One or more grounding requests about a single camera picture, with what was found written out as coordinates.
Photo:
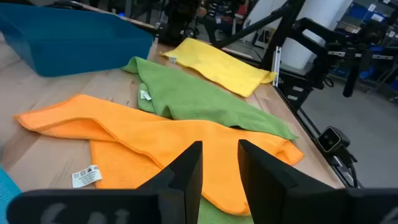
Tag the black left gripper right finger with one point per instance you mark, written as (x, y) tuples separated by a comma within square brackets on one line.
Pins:
[(280, 199)]

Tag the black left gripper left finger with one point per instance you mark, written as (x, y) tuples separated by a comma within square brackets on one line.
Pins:
[(174, 199)]

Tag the orange microfiber towel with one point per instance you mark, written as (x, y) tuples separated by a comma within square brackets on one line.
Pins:
[(140, 140)]

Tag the light blue microfiber towel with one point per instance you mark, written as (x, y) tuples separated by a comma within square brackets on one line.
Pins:
[(6, 193)]

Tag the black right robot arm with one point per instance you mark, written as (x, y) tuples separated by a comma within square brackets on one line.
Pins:
[(320, 65)]

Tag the yellow microfiber towel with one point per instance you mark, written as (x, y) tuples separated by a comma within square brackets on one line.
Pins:
[(217, 65)]

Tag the white column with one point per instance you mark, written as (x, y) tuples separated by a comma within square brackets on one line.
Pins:
[(323, 9)]

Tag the shelf with blue bins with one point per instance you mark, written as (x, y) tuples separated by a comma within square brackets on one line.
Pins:
[(360, 11)]

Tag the black table-level camera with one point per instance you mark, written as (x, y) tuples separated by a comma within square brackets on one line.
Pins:
[(331, 140)]

